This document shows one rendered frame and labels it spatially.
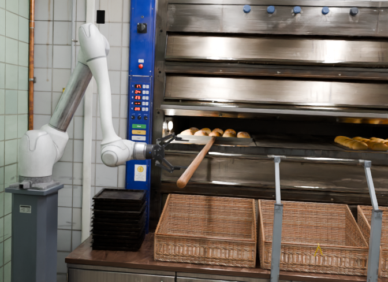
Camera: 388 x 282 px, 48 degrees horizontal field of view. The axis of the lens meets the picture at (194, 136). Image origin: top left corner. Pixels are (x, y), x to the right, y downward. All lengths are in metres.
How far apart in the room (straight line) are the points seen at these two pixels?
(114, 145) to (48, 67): 1.14
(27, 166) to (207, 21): 1.41
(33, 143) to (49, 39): 1.03
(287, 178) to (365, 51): 0.91
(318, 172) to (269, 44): 0.86
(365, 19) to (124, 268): 2.04
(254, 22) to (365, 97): 0.82
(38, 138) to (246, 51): 1.36
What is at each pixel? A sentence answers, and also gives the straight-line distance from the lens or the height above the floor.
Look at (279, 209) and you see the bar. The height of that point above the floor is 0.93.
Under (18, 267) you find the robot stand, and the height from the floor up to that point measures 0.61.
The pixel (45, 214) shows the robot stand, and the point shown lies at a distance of 2.23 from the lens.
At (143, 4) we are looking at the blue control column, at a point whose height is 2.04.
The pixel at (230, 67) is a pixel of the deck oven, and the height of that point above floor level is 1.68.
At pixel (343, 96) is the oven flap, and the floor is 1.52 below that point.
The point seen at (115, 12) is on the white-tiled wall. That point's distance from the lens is 2.93.
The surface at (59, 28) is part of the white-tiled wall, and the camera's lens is 3.03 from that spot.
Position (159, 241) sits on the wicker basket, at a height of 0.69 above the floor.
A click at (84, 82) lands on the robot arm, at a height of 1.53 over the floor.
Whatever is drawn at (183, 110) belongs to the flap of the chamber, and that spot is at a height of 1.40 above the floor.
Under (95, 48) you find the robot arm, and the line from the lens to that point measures 2.20.
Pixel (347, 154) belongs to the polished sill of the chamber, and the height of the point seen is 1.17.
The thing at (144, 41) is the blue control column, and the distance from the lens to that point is 2.82.
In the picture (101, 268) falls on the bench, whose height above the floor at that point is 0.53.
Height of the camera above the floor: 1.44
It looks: 4 degrees down
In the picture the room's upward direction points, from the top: 2 degrees clockwise
